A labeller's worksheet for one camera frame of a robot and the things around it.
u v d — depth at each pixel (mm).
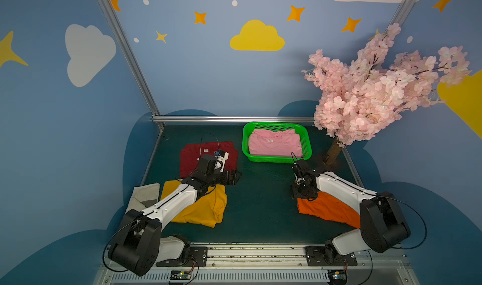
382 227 437
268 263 733
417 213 431
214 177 729
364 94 577
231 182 760
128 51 852
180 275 718
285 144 1111
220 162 701
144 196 907
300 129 1100
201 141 1092
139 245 410
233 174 763
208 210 838
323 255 736
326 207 868
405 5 722
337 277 732
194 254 747
